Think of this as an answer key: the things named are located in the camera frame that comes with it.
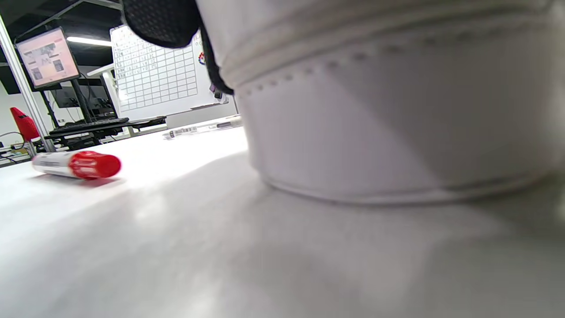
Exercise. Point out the person's left hand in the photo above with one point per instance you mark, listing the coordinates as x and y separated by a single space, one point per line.
163 22

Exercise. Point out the red-capped white marker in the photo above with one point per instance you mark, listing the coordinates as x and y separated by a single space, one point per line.
92 164

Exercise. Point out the white cartoon zippered pencil case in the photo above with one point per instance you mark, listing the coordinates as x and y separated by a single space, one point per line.
375 110

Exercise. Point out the whiteboard with grid chart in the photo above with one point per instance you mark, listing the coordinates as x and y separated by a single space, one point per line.
154 75

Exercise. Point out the ceiling light panel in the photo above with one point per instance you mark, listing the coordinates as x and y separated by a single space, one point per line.
88 41

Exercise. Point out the black desk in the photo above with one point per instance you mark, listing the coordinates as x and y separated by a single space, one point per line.
145 121

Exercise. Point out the dark monitor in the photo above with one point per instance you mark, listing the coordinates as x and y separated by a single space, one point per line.
92 97

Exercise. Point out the lit computer monitor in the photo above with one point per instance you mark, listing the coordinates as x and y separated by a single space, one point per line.
46 59

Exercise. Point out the black keyboard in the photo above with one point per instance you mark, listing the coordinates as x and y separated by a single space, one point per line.
88 124

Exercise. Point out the silver metal pole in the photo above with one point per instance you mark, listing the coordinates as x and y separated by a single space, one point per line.
22 84

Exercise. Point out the red chair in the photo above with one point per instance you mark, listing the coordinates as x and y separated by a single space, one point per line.
24 123

